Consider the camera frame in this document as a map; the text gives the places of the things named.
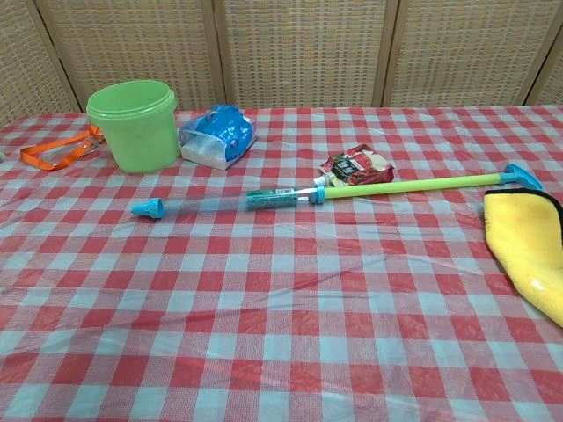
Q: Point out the green plastic bucket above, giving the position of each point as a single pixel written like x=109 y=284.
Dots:
x=136 y=136

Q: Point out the blue tissue pack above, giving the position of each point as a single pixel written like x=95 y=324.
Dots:
x=228 y=129

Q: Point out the yellow cloth black trim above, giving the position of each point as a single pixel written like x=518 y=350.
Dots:
x=528 y=246

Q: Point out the green blue water pump toy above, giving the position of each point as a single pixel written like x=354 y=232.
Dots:
x=396 y=188

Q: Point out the red drink pouch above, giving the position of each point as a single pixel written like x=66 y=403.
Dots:
x=356 y=169

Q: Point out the red white checkered tablecloth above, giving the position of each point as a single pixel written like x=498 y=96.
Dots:
x=281 y=307

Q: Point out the woven bamboo folding screen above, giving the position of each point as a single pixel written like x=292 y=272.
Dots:
x=303 y=48

